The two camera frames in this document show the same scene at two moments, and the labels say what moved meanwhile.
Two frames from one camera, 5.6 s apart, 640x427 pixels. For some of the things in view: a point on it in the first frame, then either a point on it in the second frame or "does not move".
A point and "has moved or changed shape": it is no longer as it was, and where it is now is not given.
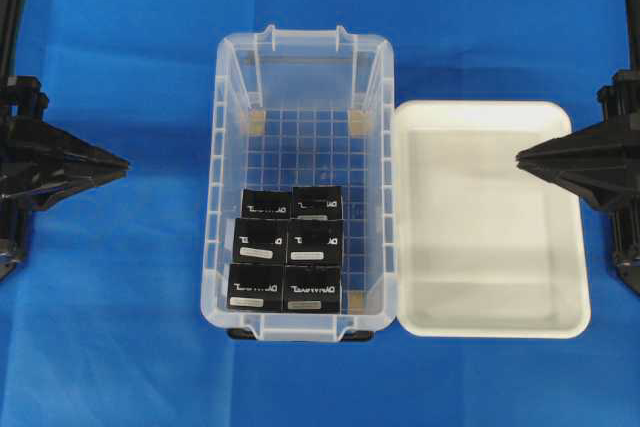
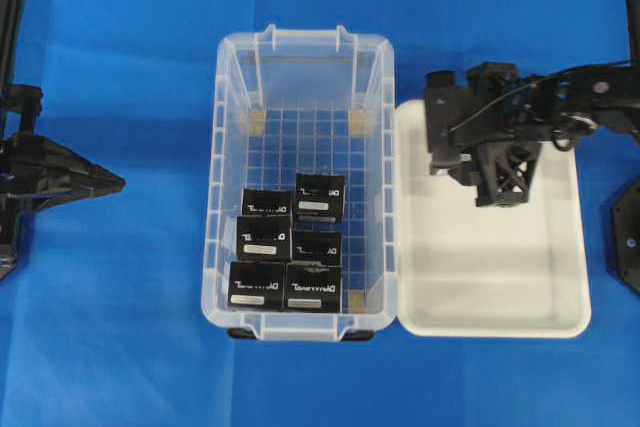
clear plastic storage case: x=299 y=226 does not move
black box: x=256 y=287 does not move
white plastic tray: x=484 y=247 does not move
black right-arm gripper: x=606 y=143 -> x=497 y=122
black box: x=317 y=203 has moved or changed shape
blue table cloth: x=101 y=325 does not move
